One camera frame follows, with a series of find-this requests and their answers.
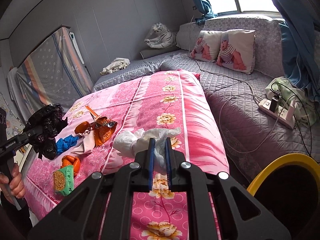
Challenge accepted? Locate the yellow rimmed bin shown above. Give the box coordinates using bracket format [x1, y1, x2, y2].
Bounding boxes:
[246, 154, 320, 240]

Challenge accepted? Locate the white charger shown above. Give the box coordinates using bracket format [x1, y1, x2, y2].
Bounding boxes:
[287, 99, 297, 120]

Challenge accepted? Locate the white plastic bag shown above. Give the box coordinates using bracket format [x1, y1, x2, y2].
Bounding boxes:
[113, 127, 182, 167]

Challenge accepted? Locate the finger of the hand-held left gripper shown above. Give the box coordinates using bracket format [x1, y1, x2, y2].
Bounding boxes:
[24, 124, 47, 140]

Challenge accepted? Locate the long blue curtain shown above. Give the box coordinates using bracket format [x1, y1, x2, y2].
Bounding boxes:
[260, 0, 320, 100]

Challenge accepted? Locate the orange sausage pack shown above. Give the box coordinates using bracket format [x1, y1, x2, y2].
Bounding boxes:
[61, 156, 81, 174]

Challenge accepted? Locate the beige cloth pouch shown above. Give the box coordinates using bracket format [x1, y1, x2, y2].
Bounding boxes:
[71, 129, 96, 155]

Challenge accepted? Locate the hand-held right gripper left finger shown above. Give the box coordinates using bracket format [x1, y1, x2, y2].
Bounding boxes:
[29, 137, 157, 240]

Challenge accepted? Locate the person's left hand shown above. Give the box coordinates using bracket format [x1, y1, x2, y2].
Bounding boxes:
[0, 166, 26, 201]

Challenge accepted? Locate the black cable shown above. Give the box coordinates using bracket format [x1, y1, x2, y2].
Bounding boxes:
[270, 82, 320, 155]

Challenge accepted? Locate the black plastic bag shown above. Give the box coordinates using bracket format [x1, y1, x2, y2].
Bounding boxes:
[27, 104, 68, 160]

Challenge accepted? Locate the shiny orange snack packet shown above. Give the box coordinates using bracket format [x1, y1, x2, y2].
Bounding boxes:
[94, 116, 118, 147]

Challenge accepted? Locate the black charger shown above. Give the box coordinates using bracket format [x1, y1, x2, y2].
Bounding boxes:
[269, 92, 281, 113]

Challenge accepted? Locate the cartoon print board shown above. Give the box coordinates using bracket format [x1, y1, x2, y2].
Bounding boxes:
[0, 91, 25, 140]

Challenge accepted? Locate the white hanging cloth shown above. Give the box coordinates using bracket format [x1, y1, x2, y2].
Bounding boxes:
[7, 66, 28, 110]

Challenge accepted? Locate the orange wrapper strip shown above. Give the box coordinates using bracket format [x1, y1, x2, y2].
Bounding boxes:
[85, 105, 97, 121]

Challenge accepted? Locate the crumpled cream cloth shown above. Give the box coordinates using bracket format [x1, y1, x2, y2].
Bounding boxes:
[100, 57, 131, 75]

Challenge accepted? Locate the white power strip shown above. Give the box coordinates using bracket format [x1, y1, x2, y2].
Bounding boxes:
[258, 99, 297, 130]

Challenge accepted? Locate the baby print pillow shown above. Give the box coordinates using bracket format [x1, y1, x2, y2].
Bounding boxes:
[216, 29, 256, 75]
[189, 30, 223, 63]

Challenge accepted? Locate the grey bolster cushion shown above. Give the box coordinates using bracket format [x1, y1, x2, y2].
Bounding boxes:
[140, 46, 180, 59]

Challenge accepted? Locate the green noodle packet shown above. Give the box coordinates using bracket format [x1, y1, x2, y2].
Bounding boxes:
[53, 165, 75, 196]

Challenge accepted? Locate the thin power strip cord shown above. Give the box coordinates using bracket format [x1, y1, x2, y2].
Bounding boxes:
[189, 52, 261, 103]

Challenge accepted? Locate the crumpled green cloth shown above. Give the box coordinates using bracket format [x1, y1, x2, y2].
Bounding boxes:
[265, 76, 318, 127]

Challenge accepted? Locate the blue plastic bag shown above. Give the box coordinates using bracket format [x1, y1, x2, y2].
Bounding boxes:
[55, 135, 77, 155]

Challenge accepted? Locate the striped cloth covered cabinet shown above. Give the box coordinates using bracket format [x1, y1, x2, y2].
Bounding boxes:
[16, 25, 94, 110]

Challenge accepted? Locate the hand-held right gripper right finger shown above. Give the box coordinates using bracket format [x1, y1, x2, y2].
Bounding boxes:
[164, 137, 292, 240]

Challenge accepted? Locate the short blue curtain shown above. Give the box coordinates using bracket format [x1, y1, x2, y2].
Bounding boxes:
[186, 0, 218, 25]

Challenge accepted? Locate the white plush tiger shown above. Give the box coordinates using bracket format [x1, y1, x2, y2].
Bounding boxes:
[144, 23, 178, 49]

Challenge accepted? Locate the person's left forearm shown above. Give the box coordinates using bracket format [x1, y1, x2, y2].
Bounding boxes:
[0, 195, 33, 239]

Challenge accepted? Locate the grey quilted sofa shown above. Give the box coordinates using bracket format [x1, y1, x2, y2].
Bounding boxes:
[92, 15, 320, 188]

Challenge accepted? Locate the pink floral blanket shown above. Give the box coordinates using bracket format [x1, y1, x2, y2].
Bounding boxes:
[24, 69, 230, 240]

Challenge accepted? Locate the white charging cable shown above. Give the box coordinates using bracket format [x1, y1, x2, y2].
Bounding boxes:
[219, 93, 278, 141]

